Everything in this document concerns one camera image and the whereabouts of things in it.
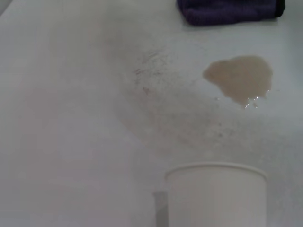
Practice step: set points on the brown water stain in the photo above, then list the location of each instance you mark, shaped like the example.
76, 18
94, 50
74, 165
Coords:
241, 75

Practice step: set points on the purple black rag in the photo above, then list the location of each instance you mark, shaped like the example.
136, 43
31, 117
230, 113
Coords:
225, 11

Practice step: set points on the white paper cup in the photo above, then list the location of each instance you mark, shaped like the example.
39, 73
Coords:
215, 198

